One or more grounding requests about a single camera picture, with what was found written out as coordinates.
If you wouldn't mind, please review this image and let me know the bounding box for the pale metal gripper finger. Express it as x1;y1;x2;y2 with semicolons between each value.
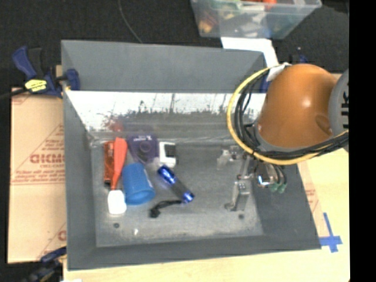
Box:
216;146;246;170
224;180;252;213

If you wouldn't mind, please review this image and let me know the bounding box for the grey metal bin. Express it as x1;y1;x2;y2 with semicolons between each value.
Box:
61;39;321;271

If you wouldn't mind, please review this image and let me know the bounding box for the white and black small box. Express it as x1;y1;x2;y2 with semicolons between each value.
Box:
158;140;177;169

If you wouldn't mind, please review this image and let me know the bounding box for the blue plastic cup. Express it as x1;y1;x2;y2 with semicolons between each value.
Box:
120;162;156;206

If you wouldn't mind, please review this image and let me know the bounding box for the red-brown flat block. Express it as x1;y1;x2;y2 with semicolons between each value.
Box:
103;140;118;185

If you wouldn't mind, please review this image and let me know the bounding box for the brown cardboard board, red print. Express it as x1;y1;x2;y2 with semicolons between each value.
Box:
7;88;327;264

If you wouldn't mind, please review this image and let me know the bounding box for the blue flashlight with black strap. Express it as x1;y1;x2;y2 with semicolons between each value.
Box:
149;164;196;219

